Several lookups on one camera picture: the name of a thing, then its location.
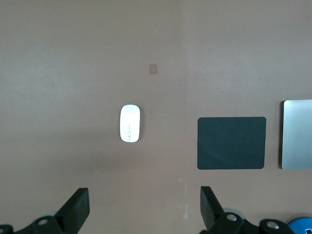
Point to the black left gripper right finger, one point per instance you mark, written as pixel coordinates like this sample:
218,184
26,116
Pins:
214,217

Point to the blue desk lamp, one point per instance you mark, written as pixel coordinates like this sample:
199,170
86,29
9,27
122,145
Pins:
301,225

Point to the small brown tape mark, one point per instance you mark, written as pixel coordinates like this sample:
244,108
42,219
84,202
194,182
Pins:
153,69

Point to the silver closed laptop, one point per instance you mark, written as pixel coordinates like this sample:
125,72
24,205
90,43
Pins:
297,134

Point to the white computer mouse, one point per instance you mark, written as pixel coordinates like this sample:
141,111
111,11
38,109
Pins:
130,122

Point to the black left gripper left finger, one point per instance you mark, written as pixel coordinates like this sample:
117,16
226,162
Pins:
73,214

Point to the black mouse pad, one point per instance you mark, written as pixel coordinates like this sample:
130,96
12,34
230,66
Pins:
231,143

